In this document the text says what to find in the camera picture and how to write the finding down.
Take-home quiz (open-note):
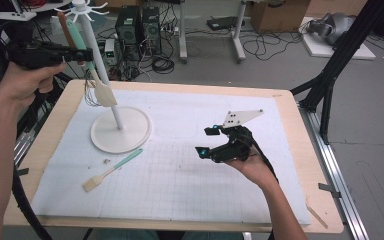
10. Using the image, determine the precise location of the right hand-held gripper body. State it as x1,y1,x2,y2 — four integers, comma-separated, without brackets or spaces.
209,109,265,164

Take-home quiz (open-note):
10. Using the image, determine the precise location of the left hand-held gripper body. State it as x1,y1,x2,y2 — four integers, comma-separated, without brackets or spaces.
0,10,64,71

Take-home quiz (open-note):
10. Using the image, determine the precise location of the wire whisk with wooden handle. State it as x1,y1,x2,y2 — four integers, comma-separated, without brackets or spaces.
57,11,104,108

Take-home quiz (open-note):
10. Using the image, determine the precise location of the wide spatula with mint handle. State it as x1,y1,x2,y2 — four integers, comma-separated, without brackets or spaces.
65,18,118,108

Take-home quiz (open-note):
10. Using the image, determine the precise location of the narrow spatula with mint handle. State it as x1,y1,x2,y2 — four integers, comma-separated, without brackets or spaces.
82,147,144,193

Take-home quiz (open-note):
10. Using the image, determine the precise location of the white utensil stand with hooks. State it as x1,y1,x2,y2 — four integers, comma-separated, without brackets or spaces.
54,0,153,155

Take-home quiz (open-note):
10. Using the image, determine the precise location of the person's right hand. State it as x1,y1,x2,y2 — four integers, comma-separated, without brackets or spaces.
224,148,274,191

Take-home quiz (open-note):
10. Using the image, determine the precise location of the person's left hand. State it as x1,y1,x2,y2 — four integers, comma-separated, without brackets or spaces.
0,62,68,108

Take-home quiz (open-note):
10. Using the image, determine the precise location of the white grid mat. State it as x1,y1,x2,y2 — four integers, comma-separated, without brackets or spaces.
29,87,312,225

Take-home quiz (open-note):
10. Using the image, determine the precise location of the black computer tower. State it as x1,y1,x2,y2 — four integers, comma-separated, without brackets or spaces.
141,6,163,54
114,5,144,61

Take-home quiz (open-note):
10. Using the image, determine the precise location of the white desk leg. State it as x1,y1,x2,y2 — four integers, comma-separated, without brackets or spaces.
178,0,189,64
232,0,248,64

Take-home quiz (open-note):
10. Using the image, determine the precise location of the flat black box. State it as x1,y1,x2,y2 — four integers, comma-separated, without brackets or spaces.
206,15,246,32

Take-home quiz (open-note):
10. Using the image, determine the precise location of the white floor board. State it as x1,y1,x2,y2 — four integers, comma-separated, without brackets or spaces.
299,16,377,61

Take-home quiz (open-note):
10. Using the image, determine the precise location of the cardboard box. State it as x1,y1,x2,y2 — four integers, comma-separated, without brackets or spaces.
249,0,312,34

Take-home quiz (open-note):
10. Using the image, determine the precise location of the grey rounded device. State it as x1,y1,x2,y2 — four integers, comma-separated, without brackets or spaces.
306,12,356,46

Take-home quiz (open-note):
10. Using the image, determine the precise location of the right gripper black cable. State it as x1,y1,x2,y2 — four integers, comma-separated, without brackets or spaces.
251,138,279,240

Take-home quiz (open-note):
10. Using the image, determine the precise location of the black metal frame stand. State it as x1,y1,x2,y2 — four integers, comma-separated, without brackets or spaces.
289,0,384,145
0,0,74,141

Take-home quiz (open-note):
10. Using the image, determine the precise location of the coiled black cable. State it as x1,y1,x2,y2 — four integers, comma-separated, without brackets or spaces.
151,56,175,75

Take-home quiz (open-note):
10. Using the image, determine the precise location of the aluminium rail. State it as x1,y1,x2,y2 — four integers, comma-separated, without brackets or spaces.
13,131,36,166
298,103,370,240

